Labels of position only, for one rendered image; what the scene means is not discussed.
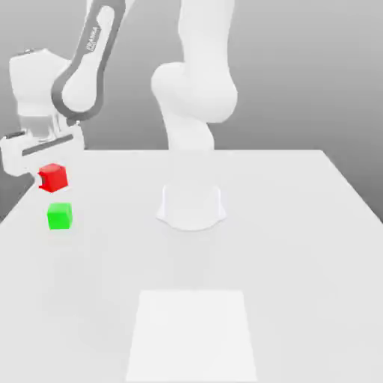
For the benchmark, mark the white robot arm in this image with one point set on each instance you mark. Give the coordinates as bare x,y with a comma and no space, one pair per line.
197,89

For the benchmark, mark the small red cube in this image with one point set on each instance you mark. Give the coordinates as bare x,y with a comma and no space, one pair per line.
54,178

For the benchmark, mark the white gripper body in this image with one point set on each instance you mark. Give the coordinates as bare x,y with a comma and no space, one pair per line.
48,149

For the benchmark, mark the small green cube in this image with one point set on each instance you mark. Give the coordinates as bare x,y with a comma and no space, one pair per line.
59,216

